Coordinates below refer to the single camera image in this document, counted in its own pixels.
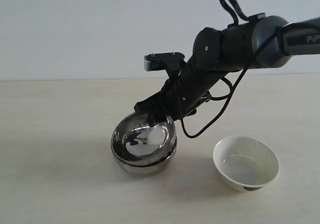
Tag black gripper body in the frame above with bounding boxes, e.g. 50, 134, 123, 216
158, 81, 198, 120

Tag ribbed small steel bowl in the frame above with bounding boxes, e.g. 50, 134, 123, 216
111, 112, 177, 166

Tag large smooth steel bowl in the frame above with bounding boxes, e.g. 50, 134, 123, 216
111, 136, 178, 177

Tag white ceramic bowl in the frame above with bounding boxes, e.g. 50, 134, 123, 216
211, 136, 281, 192

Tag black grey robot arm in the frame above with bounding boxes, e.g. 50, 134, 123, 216
134, 15, 320, 122

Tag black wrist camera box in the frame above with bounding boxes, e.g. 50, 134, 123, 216
144, 52, 185, 72

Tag flat black ribbon cable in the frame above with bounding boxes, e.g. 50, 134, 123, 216
217, 0, 251, 25

